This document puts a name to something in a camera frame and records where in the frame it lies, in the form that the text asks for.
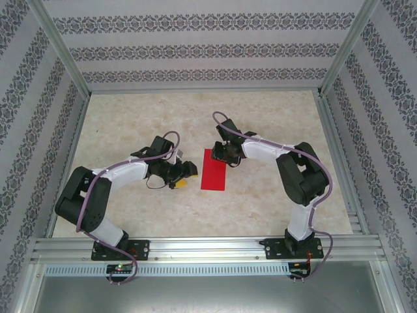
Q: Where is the red cloth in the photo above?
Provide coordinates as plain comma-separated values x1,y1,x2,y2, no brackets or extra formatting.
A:
199,148,228,191

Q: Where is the sheet metal tray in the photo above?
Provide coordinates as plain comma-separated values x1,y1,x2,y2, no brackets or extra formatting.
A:
14,263,405,313

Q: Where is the circuit board with green light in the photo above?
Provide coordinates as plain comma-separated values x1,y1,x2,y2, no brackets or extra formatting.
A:
106,263,135,274

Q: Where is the aluminium mounting rail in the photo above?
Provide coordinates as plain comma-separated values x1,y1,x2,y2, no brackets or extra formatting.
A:
31,236,387,264

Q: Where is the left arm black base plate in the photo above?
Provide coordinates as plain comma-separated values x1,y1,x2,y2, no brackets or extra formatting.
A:
91,239,151,261

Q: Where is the slotted cable duct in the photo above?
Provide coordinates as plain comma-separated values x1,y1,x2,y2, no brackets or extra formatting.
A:
44,263,291,277

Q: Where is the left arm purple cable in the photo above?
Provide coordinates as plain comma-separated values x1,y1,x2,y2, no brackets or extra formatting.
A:
75,130,182,286

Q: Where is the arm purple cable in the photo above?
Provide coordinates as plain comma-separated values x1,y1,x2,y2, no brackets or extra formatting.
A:
212,111,335,284
75,130,182,286

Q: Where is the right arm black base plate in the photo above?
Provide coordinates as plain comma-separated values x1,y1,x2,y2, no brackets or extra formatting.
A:
264,237,324,261

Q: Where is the circuit board with red wires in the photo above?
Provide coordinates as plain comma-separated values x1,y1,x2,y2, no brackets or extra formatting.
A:
289,260,312,276

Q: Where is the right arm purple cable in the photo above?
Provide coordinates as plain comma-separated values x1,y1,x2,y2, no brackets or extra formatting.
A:
212,111,335,284

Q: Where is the aluminium frame post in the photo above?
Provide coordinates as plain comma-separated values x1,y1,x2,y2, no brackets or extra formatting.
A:
317,0,382,97
27,0,92,97

